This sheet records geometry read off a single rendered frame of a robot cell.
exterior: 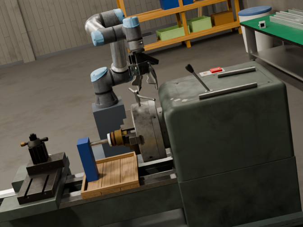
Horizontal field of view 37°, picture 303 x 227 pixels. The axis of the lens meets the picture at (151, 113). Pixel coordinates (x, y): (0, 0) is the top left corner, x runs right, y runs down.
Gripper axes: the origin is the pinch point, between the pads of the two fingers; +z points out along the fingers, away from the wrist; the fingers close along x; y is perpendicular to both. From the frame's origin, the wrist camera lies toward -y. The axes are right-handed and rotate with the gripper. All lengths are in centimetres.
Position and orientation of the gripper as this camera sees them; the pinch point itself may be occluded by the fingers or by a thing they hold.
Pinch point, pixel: (149, 89)
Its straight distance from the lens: 219.1
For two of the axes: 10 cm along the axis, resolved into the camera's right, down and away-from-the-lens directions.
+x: 7.2, -0.2, -7.0
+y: -6.6, 2.9, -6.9
